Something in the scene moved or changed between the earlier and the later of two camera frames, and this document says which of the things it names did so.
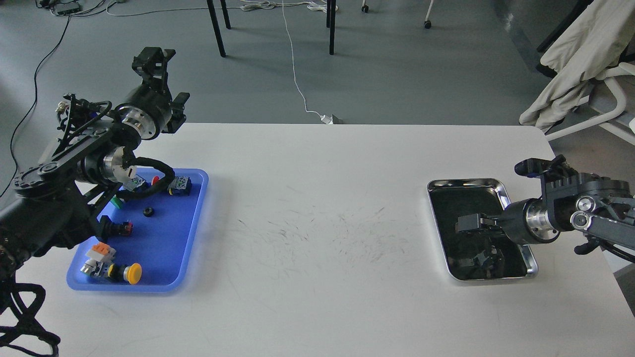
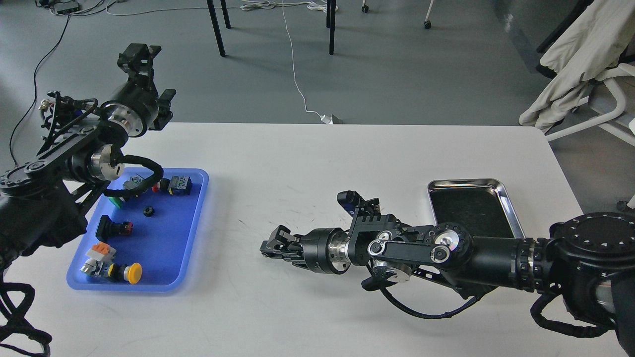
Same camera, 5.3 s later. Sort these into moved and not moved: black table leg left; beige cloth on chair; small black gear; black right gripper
Moved: black right gripper
Not moved: black table leg left; beige cloth on chair; small black gear
